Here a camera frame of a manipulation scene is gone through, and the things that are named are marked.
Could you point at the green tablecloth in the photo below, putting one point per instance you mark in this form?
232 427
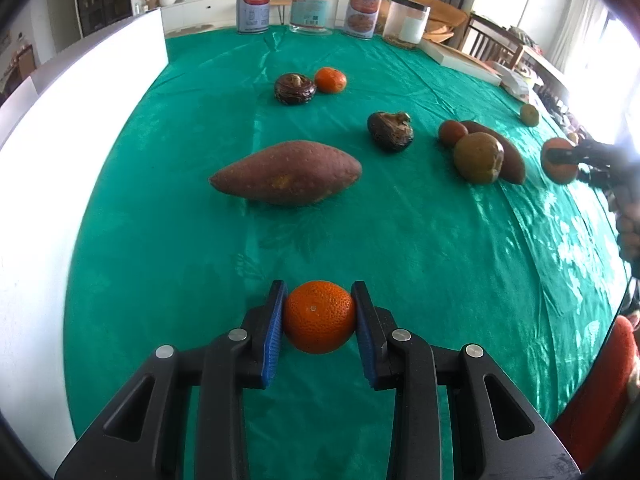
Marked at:
400 240

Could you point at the clear glass jar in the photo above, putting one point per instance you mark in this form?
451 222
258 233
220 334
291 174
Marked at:
315 7

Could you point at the white cabinet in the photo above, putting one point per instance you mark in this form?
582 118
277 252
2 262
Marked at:
200 12

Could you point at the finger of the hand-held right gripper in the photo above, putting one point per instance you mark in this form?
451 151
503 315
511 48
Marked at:
592 177
575 154

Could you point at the large sweet potato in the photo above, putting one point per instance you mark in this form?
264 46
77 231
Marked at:
287 172

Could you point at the metal tin with red label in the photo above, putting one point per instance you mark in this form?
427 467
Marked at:
254 7
364 14

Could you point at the small red-brown fruit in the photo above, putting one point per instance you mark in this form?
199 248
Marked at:
451 133

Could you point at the wooden chair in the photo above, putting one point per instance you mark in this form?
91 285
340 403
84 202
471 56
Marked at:
492 40

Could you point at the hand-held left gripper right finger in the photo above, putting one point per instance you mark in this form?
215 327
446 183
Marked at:
367 345

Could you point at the wooden boards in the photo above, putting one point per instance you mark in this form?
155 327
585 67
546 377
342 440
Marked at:
445 12

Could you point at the white bag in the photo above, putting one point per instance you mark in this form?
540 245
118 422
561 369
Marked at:
516 82

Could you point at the slim sweet potato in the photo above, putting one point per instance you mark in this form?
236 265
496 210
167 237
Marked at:
512 162

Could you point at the small green fruit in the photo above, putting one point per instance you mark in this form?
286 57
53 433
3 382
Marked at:
529 115

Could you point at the flat white box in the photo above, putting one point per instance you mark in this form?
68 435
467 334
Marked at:
460 62

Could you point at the orange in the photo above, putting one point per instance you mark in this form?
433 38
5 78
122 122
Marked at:
330 81
320 317
559 172

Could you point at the person's right hand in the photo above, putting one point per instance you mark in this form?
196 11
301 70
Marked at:
631 235

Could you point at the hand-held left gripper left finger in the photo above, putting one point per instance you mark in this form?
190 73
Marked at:
272 340

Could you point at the black-lidded glass jar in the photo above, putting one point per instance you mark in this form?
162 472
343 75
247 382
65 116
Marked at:
406 24

